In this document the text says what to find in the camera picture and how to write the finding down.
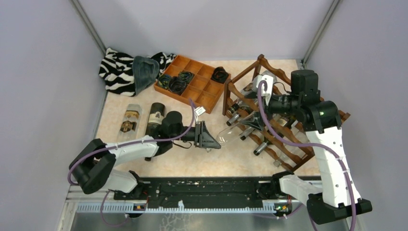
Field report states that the zebra striped cloth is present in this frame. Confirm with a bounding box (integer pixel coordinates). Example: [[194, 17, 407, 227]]
[[99, 48, 177, 97]]

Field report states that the clear liquor bottle gold label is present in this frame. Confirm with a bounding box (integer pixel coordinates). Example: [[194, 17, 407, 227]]
[[116, 104, 142, 142]]

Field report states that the clear bottle black cap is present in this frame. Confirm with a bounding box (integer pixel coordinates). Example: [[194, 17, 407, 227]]
[[228, 70, 277, 114]]

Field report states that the small clear glass bottle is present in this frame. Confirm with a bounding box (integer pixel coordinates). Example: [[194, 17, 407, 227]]
[[216, 123, 248, 146]]

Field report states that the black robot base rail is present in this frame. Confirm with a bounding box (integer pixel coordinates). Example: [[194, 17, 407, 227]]
[[76, 176, 316, 215]]

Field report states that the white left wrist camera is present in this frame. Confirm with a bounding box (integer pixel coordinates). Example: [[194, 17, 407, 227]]
[[194, 106, 206, 124]]

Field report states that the dark wine bottle back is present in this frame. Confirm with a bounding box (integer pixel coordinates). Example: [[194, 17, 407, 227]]
[[226, 109, 252, 126]]

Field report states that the wooden wine rack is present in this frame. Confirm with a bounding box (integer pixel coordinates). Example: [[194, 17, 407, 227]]
[[223, 54, 350, 172]]

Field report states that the dark wine bottle front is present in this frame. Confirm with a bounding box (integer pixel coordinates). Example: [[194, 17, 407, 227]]
[[240, 127, 256, 141]]

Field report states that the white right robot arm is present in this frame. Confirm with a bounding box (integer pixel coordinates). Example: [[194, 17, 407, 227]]
[[251, 70, 373, 229]]

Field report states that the orange wooden compartment tray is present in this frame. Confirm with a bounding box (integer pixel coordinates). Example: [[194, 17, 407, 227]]
[[154, 55, 224, 114]]

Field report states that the black rolled item right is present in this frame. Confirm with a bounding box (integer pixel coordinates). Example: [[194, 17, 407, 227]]
[[211, 66, 229, 84]]

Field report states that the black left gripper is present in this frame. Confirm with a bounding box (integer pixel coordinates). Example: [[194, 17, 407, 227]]
[[171, 120, 221, 149]]

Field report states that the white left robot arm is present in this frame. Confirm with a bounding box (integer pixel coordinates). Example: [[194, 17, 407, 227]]
[[68, 111, 221, 199]]

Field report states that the dark wine bottle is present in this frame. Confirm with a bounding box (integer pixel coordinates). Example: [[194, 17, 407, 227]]
[[226, 109, 252, 126], [240, 127, 256, 141], [144, 102, 166, 162]]

